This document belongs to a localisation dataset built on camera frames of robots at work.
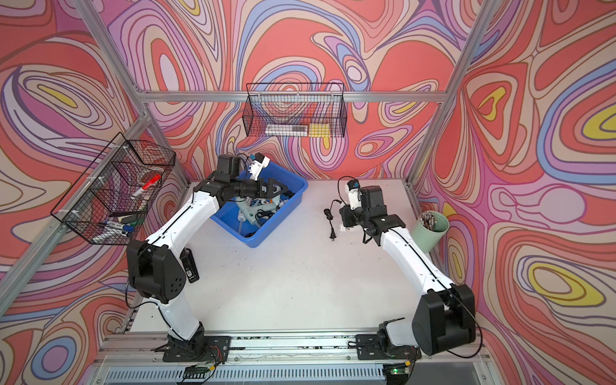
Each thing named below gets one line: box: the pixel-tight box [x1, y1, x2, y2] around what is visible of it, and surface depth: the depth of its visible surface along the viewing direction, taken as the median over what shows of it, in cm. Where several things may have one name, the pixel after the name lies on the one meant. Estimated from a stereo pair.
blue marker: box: [102, 220, 135, 232], surface depth 70 cm
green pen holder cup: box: [411, 210, 450, 254], surface depth 86 cm
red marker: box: [131, 173, 162, 198], surface depth 79 cm
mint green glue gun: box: [235, 198, 277, 227], surface depth 101 cm
